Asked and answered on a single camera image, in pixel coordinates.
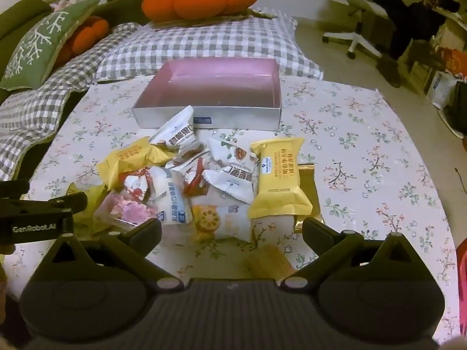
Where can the small orange pumpkin cushion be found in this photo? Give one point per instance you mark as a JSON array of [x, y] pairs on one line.
[[91, 32]]

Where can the yellow crinkly snack packet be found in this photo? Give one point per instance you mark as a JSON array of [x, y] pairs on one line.
[[91, 197]]

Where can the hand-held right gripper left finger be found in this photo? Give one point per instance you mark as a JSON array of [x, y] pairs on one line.
[[151, 231]]

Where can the white bag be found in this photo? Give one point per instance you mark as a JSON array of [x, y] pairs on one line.
[[441, 89]]

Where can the large orange pumpkin cushion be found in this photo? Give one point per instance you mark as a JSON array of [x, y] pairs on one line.
[[200, 2]]

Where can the grey checked blanket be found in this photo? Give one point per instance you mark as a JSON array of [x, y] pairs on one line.
[[200, 43]]

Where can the clear brown biscuit packet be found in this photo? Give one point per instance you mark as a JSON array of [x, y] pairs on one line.
[[270, 260]]

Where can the white office chair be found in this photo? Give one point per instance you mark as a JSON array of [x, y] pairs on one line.
[[350, 3]]

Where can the white lotus root chip packet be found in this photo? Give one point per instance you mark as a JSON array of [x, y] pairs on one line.
[[219, 222]]

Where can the pink and silver box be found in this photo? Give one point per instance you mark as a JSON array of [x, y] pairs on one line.
[[219, 91]]

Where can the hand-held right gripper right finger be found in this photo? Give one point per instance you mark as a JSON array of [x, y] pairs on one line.
[[312, 231]]

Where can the floral tablecloth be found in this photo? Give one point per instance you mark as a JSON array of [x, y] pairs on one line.
[[365, 153]]

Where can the pink plush toy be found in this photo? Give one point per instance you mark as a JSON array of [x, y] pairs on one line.
[[64, 4]]

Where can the green embroidered cushion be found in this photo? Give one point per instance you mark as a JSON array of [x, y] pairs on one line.
[[36, 43]]

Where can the large yellow wafer packet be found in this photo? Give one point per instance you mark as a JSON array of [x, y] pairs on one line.
[[279, 182]]

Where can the orange patterned bag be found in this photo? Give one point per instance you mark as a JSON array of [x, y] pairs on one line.
[[462, 262]]

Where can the small yellow snack packet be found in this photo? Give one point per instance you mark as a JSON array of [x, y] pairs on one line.
[[124, 160]]

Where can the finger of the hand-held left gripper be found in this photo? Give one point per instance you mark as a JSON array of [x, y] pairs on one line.
[[76, 202], [12, 189]]

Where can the black bag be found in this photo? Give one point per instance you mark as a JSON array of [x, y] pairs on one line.
[[460, 109]]

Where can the pink flower snack packet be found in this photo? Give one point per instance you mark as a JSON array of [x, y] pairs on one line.
[[124, 211]]

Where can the long gold snack packet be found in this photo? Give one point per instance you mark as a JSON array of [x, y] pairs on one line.
[[311, 193]]

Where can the white and blue bread packet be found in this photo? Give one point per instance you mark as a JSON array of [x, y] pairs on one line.
[[171, 200]]

